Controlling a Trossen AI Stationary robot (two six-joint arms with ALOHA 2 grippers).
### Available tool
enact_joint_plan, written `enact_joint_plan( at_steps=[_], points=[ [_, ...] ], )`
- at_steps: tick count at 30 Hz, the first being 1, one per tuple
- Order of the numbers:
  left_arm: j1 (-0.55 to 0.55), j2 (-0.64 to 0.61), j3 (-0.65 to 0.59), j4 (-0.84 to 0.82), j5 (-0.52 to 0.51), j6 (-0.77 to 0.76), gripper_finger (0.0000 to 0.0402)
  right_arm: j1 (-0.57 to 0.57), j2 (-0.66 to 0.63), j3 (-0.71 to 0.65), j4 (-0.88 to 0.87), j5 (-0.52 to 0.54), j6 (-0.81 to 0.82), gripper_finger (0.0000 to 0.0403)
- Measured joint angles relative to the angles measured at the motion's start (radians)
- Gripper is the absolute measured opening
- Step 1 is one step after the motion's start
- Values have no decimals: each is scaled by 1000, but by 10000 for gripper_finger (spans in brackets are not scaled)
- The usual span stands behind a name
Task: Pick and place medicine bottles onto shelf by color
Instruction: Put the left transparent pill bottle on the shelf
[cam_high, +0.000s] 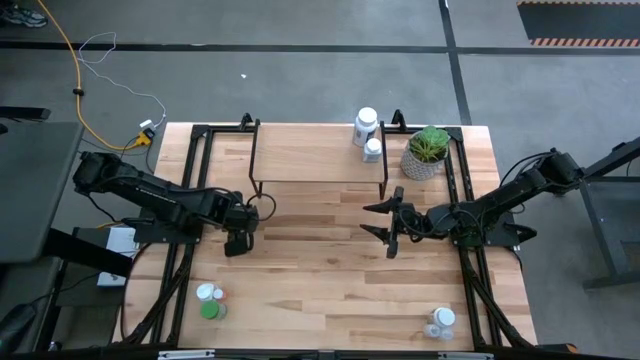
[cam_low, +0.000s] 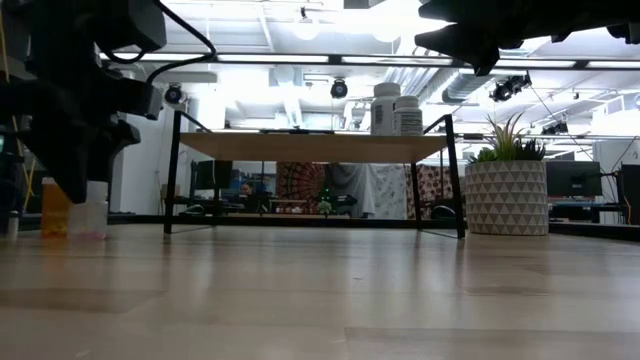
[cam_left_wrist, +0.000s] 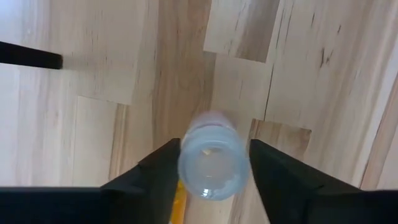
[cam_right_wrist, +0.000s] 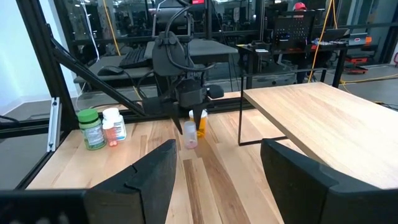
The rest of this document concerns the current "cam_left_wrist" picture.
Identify small clear pill bottle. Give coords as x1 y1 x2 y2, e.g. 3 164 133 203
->
177 110 251 202

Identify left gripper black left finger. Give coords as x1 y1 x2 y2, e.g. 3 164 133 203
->
100 138 181 224

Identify wooden shelf black metal legs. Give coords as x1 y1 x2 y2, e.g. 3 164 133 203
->
0 40 64 70

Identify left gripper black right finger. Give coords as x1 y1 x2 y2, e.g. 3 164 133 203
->
249 138 398 224

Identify amber pill bottle white cap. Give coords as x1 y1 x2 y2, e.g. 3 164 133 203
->
170 180 188 224

